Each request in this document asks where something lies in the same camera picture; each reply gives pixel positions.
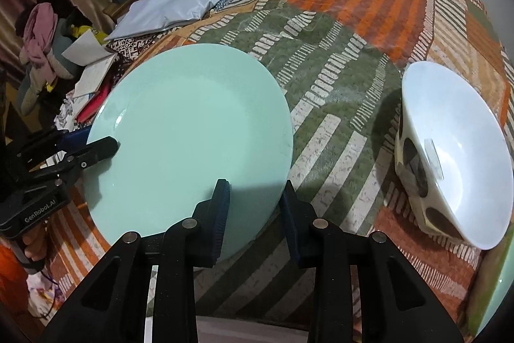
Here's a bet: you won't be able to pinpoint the mint green bowl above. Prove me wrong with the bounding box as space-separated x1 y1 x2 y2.
466 224 513 338

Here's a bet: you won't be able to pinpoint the mint green plate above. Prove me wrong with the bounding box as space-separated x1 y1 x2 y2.
84 43 294 258

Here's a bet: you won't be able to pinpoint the white plate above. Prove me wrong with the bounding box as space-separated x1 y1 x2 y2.
196 316 307 342

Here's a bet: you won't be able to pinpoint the left hand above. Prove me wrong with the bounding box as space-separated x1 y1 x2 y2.
23 223 47 261

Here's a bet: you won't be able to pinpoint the red notebook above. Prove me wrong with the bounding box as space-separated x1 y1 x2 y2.
75 80 112 123

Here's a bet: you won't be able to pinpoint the open notebook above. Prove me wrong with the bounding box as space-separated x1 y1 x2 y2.
62 30 117 97

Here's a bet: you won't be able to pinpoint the plush toy with pink scarf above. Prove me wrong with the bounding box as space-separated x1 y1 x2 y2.
15 0 92 116

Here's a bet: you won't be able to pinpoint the white bowl black dots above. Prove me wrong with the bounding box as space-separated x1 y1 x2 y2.
394 61 513 250

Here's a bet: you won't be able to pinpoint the striped patchwork bedspread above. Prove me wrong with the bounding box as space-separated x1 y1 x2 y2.
48 0 514 341

